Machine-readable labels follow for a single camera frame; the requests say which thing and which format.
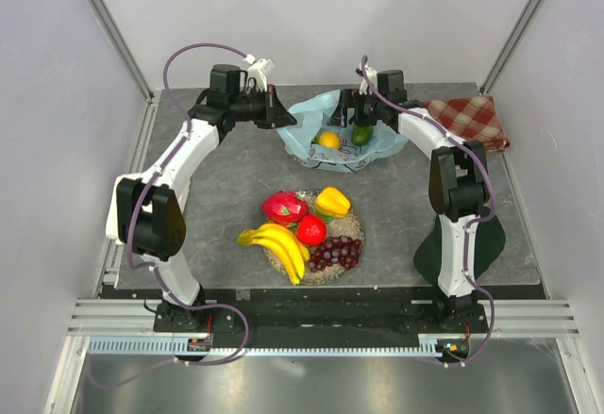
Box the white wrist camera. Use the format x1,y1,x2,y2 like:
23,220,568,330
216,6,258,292
358,65,378,95
243,54,275,91

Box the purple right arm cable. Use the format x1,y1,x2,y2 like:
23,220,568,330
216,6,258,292
358,55,497,369

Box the light blue cable duct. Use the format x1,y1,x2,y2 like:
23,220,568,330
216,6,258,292
88,335,467,357

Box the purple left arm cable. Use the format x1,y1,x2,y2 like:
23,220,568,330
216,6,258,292
87,42,250,389

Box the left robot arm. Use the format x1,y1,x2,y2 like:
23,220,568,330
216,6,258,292
106,58,296,332

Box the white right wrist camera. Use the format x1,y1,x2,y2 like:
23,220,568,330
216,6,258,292
358,65,378,95

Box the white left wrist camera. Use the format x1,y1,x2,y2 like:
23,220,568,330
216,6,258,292
243,54,275,91

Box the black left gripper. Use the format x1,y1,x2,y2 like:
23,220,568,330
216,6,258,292
230,86,297,131

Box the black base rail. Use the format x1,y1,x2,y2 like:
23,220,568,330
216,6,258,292
153,287,489,346

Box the dark green baseball cap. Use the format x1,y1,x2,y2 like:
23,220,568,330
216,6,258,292
412,207,506,291

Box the red checkered cloth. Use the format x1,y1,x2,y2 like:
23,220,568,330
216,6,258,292
423,95,511,153

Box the dark purple fake grapes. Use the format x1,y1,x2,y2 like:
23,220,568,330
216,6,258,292
307,235,363,272

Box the orange yellow fake mango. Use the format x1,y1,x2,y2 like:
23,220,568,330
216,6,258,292
351,126,374,146

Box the yellow fake banana bunch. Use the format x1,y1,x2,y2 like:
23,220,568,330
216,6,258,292
237,223,310,286

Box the red fake tomato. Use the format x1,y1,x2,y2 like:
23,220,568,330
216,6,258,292
295,214,327,247

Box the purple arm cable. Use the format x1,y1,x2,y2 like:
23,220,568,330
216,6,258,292
358,55,497,369
87,42,250,389

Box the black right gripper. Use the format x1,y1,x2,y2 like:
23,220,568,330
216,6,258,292
327,89,386,128

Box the red fake dragon fruit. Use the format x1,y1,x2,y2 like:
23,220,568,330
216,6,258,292
261,190,310,227

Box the light blue plastic bag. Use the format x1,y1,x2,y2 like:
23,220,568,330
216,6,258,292
277,90,408,174

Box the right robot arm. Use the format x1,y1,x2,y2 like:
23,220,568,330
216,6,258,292
336,62,495,333

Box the yellow fake lemon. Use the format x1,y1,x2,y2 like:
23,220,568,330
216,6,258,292
317,130,342,150

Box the yellow fake bell pepper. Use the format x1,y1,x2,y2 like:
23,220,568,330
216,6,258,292
314,187,351,219

